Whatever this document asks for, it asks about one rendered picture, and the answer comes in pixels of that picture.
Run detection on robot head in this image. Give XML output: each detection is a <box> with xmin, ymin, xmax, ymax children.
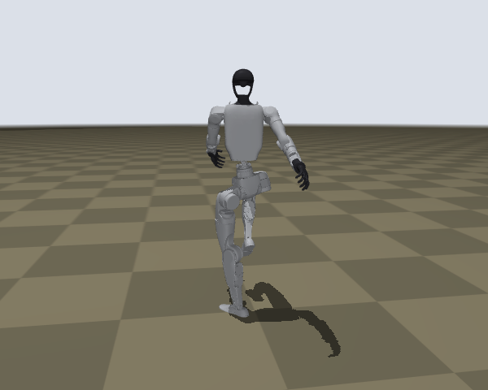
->
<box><xmin>233</xmin><ymin>69</ymin><xmax>254</xmax><ymax>105</ymax></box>

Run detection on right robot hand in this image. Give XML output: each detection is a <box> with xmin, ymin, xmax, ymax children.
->
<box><xmin>292</xmin><ymin>158</ymin><xmax>310</xmax><ymax>191</ymax></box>

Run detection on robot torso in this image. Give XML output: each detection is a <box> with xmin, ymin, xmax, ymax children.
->
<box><xmin>223</xmin><ymin>101</ymin><xmax>264</xmax><ymax>200</ymax></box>

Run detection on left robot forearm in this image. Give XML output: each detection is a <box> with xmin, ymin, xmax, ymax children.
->
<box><xmin>206</xmin><ymin>134</ymin><xmax>217</xmax><ymax>155</ymax></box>

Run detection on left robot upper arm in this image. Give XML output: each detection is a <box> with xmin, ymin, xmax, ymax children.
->
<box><xmin>207</xmin><ymin>106</ymin><xmax>225</xmax><ymax>146</ymax></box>

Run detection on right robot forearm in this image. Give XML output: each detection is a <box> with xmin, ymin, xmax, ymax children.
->
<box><xmin>283</xmin><ymin>135</ymin><xmax>302</xmax><ymax>170</ymax></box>

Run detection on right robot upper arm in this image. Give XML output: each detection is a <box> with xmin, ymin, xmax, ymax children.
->
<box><xmin>262</xmin><ymin>106</ymin><xmax>290</xmax><ymax>151</ymax></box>

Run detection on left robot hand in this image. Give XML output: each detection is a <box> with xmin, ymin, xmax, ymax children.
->
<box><xmin>208</xmin><ymin>149</ymin><xmax>225</xmax><ymax>168</ymax></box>

